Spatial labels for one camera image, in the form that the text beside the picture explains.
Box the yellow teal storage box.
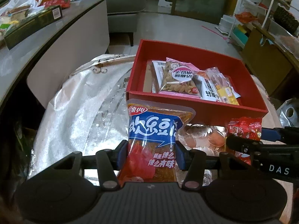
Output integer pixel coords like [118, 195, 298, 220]
[232, 24, 249, 46]

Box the red wrinkled packet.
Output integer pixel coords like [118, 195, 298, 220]
[42, 0, 70, 10]

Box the yellow snack packet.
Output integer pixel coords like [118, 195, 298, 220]
[216, 85, 240, 105]

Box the red cardboard box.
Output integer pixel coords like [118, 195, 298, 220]
[126, 39, 269, 126]

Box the red snack packet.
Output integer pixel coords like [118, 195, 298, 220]
[226, 116, 262, 165]

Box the dark green box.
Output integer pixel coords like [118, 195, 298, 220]
[5, 5, 63, 50]

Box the wooden cabinet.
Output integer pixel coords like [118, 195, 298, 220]
[241, 26, 299, 101]

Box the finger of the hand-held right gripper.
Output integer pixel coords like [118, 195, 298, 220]
[225, 133, 299, 159]
[262, 126, 299, 144]

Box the grey long table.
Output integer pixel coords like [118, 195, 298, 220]
[0, 0, 110, 112]

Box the white barcode snack packet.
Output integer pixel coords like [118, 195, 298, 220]
[151, 60, 169, 94]

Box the orange red plastic bag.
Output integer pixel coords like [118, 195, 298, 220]
[235, 12, 260, 24]

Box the pink nut packet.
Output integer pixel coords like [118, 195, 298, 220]
[159, 57, 202, 98]

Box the white black print snack packet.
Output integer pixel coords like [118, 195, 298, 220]
[194, 75, 222, 102]

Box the dark woven basket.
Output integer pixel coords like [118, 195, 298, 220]
[273, 6, 299, 34]

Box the orange blue label snack packet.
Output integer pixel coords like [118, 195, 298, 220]
[117, 99, 195, 183]

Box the white plastic bag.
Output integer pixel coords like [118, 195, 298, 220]
[0, 0, 44, 38]

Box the clear sausage packet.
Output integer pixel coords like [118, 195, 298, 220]
[198, 67, 241, 98]

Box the white shiny tablecloth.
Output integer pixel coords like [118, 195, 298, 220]
[28, 54, 283, 187]

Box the grey green sofa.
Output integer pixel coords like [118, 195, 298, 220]
[106, 0, 146, 47]

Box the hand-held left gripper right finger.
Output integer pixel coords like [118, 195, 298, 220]
[175, 142, 276, 189]

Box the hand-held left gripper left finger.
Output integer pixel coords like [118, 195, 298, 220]
[27, 140, 129, 189]

